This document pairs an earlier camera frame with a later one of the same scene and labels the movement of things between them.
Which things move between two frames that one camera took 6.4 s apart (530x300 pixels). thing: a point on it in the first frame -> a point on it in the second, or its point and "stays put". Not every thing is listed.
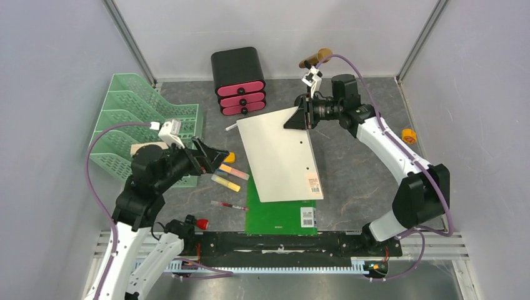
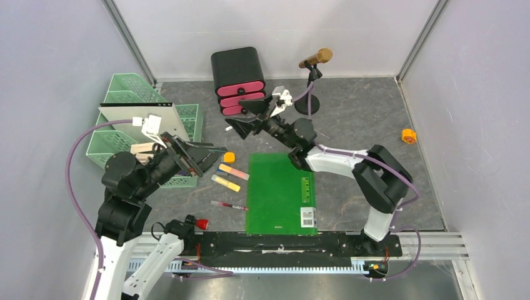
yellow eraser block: [230, 159] stays put
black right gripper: [296, 121] -> [244, 127]
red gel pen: [229, 205] stays put
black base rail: [220, 246] stays put
